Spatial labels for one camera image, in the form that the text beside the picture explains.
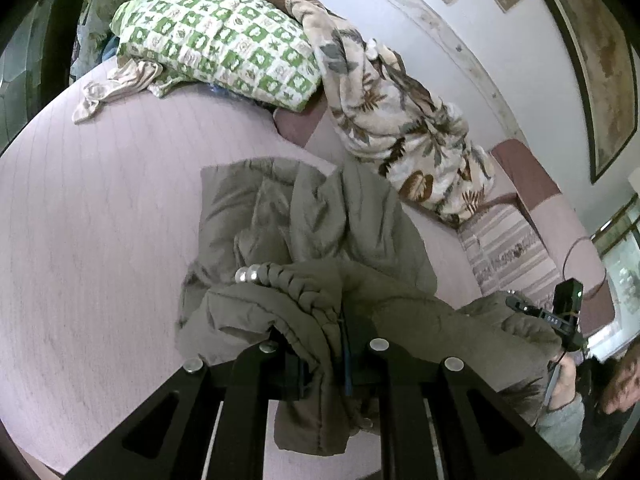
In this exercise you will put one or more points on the padded bed frame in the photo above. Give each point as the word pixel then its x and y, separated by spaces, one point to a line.
pixel 560 210

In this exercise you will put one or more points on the glass door cabinet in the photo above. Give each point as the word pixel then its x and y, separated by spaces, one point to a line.
pixel 622 270

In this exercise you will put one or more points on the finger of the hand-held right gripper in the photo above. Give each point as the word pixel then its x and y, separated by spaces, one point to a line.
pixel 535 311

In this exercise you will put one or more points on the grey padded jacket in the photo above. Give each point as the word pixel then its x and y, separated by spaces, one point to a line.
pixel 320 210

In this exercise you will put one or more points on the floral printed cloth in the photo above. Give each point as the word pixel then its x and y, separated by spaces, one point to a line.
pixel 95 10

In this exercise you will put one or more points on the person's right forearm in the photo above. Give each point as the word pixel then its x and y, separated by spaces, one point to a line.
pixel 562 435

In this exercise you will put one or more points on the large framed wall picture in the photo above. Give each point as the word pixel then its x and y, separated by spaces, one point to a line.
pixel 600 70

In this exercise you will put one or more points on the striped floral cushion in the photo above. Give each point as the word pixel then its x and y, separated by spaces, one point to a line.
pixel 510 250

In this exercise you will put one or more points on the bed with pink sheet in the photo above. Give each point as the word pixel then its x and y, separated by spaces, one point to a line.
pixel 100 210

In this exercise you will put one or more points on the person's right hand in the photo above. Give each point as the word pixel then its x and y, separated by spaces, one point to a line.
pixel 565 380

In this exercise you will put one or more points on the person's head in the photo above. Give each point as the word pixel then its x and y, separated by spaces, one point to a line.
pixel 622 385

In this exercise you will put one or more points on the green checkered pillow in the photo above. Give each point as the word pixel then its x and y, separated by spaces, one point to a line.
pixel 225 35

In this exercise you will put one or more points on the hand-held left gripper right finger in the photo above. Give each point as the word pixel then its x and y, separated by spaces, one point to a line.
pixel 356 360

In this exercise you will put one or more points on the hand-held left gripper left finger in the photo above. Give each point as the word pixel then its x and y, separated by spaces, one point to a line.
pixel 295 377

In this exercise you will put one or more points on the pale pink cloth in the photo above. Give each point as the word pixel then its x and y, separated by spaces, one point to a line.
pixel 125 77

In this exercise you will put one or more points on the leaf print blanket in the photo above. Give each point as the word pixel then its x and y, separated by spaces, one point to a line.
pixel 400 125

